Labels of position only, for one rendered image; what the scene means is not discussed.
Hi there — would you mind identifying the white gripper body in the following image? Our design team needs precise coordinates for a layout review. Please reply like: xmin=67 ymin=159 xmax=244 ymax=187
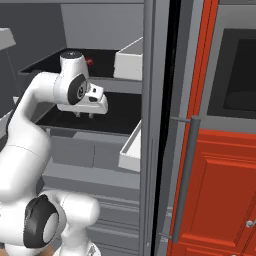
xmin=56 ymin=94 xmax=110 ymax=116

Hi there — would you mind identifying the black fridge shelf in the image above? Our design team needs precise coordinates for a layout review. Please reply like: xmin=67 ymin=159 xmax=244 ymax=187
xmin=35 ymin=91 xmax=143 ymax=136
xmin=17 ymin=47 xmax=122 ymax=80

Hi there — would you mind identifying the grey fridge drawer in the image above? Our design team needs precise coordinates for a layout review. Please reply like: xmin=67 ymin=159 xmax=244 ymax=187
xmin=49 ymin=127 xmax=123 ymax=173

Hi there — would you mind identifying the large white door bin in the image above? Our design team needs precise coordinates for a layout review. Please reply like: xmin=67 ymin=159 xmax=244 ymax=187
xmin=117 ymin=119 xmax=143 ymax=174

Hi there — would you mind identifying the small white door bin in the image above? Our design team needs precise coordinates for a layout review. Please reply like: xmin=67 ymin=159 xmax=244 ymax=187
xmin=112 ymin=36 xmax=144 ymax=82

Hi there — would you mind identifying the grey fridge door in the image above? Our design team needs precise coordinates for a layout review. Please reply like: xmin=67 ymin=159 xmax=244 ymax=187
xmin=139 ymin=0 xmax=205 ymax=256

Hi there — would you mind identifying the grey fridge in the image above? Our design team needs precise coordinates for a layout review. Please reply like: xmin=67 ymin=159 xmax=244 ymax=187
xmin=0 ymin=0 xmax=155 ymax=256

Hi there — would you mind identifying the red cabinet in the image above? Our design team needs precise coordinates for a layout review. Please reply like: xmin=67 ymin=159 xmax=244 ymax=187
xmin=165 ymin=0 xmax=256 ymax=256

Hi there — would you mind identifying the grey built-in oven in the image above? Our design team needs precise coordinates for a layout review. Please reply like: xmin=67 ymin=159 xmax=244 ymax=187
xmin=199 ymin=0 xmax=256 ymax=135

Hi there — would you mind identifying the red cabinet door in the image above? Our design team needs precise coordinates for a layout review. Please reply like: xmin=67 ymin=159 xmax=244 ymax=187
xmin=179 ymin=129 xmax=256 ymax=256

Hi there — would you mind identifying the grey fridge door handle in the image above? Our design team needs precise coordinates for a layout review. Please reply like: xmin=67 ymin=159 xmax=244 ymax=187
xmin=159 ymin=115 xmax=202 ymax=245

